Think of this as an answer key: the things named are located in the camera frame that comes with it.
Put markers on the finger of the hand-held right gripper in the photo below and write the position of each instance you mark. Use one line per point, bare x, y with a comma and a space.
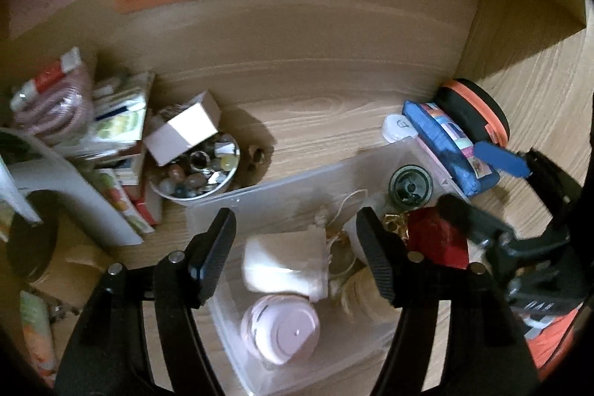
473, 215
503, 159

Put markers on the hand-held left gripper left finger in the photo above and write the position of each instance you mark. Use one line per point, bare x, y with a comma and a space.
216, 254

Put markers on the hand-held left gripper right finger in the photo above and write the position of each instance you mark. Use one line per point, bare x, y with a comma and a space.
378, 259

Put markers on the white face mask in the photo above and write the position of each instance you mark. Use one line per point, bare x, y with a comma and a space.
352, 238

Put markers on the cream lotion bottle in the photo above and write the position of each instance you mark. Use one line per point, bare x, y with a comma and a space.
366, 298

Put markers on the red pouch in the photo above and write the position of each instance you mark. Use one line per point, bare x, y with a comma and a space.
436, 238

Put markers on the white cylindrical container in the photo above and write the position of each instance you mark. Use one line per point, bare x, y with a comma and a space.
283, 261

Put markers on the dark green round lid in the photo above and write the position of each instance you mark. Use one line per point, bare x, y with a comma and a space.
410, 187

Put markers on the clear plastic bin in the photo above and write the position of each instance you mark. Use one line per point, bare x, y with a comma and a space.
278, 201

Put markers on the pink round jar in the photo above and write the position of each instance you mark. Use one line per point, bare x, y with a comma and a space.
283, 331

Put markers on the wooden desktop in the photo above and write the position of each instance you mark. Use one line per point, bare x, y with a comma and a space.
315, 122

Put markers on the orange and black round case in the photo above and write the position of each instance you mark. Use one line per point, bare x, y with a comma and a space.
473, 108

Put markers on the blue patterned pouch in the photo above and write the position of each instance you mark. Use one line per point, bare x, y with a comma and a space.
445, 141

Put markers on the white bowl of beads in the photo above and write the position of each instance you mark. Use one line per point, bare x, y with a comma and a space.
199, 178

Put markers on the small red box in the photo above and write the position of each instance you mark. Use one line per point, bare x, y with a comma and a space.
151, 208

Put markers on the white round lid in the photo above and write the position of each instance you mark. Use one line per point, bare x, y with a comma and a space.
397, 128

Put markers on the fruit printed box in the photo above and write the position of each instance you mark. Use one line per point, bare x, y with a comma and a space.
120, 196

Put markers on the small white box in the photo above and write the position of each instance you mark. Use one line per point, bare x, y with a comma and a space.
181, 131

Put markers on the brown ceramic mug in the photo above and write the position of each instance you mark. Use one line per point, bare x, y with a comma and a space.
51, 275

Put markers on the green and orange tube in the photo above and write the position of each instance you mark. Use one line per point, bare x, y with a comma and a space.
37, 340

